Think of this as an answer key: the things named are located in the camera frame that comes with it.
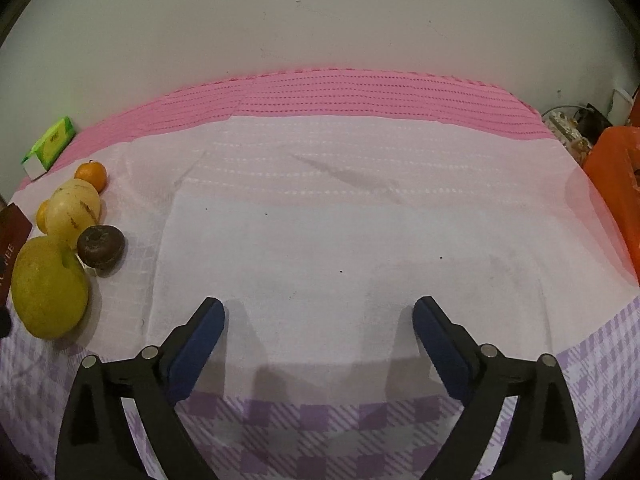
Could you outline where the pink purple checked tablecloth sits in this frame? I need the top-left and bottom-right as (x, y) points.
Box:
(0, 67), (640, 480)

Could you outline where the orange plastic bag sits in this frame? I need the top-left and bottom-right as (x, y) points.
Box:
(582, 126), (640, 281)

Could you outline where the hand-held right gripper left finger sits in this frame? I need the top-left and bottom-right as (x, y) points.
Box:
(55, 297), (226, 480)

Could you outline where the dark red tin box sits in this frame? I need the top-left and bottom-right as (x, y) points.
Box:
(0, 203), (32, 306)

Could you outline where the cable clutter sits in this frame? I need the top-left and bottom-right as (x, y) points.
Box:
(542, 105), (613, 163)

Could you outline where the dark brown mangosteen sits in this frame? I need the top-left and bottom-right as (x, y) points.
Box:
(76, 225), (126, 268)

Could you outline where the white power adapter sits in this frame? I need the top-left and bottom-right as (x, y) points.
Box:
(611, 89), (633, 126)

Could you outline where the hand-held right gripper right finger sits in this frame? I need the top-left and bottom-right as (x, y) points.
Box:
(412, 296), (586, 480)

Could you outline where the pale yellow pear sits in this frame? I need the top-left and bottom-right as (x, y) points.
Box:
(44, 178), (102, 251)

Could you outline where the green tissue box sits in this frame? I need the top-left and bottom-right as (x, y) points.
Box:
(21, 116), (77, 182)

